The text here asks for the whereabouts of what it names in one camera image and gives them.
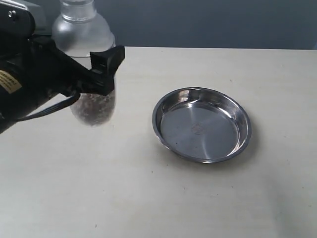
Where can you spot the round stainless steel tray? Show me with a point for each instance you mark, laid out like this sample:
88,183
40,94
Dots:
201,125

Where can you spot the clear plastic shaker bottle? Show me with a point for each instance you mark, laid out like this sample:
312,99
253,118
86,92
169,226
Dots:
77,31

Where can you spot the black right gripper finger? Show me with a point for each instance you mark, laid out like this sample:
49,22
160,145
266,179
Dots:
108,62

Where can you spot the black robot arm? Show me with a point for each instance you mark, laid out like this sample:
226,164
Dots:
13,106

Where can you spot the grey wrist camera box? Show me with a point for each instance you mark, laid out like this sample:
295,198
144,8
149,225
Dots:
37,12

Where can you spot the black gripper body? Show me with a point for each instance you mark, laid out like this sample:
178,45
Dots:
47,71

